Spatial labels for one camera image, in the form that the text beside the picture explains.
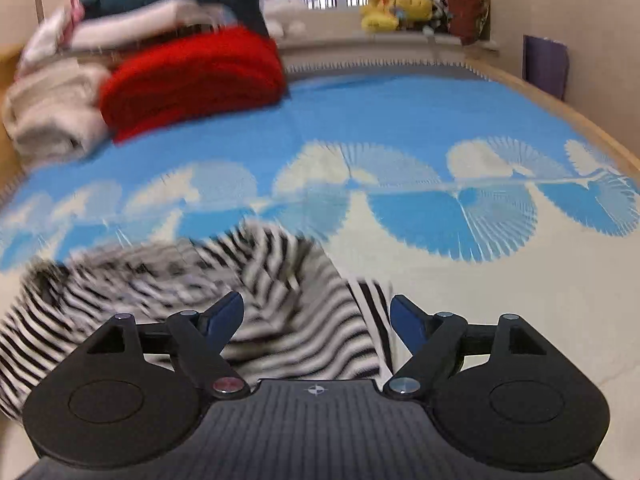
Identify black white striped garment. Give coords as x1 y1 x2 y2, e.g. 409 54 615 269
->
1 221 393 420

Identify folded grey white quilt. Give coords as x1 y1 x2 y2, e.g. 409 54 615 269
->
2 58 111 165

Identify blue white patterned bedspread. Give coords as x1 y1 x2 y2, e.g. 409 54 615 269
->
1 66 639 479

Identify yellow plush toys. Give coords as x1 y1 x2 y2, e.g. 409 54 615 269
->
359 0 433 32

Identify purple box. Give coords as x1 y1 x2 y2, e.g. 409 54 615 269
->
522 35 570 101

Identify dark red cushion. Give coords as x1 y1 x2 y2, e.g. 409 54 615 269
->
446 0 490 46

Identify wooden bed frame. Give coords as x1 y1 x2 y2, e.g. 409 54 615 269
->
465 58 640 183

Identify red knitted blanket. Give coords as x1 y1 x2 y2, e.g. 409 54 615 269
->
99 25 286 143

